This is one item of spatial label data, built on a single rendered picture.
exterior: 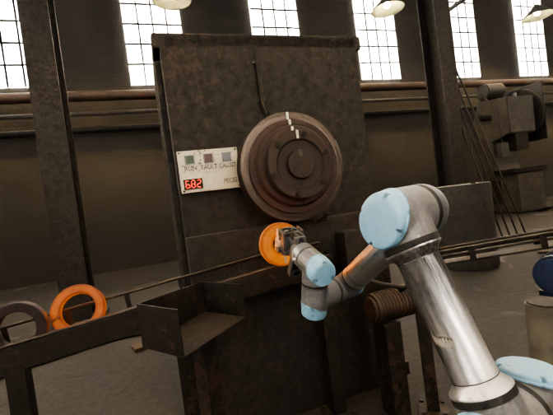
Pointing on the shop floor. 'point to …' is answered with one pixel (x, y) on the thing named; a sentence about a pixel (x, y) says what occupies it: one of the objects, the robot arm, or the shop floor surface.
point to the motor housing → (390, 346)
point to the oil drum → (469, 221)
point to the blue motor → (544, 274)
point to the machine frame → (274, 389)
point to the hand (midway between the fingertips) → (280, 238)
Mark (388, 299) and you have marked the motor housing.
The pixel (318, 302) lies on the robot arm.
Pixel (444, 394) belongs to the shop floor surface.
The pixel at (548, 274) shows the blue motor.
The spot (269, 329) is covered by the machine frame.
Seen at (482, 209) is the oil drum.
